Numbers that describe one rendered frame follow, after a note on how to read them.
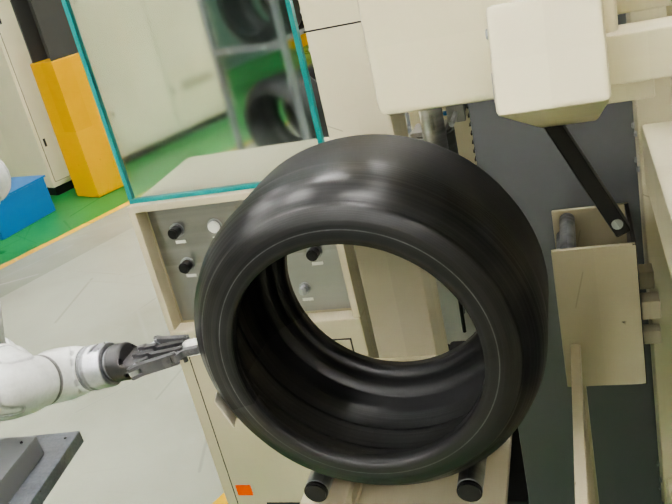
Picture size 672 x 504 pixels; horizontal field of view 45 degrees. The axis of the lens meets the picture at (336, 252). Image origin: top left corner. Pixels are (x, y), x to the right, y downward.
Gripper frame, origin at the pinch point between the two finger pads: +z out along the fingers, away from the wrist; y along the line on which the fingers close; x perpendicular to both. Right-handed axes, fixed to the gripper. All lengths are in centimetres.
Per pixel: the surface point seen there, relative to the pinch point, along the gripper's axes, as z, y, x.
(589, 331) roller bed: 67, 19, 23
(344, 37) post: 38, 26, -42
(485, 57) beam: 70, -36, -43
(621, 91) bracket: 82, 7, -24
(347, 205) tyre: 41.3, -11.6, -23.4
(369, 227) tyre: 43.6, -12.6, -19.6
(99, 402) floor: -169, 154, 94
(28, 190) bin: -379, 428, 38
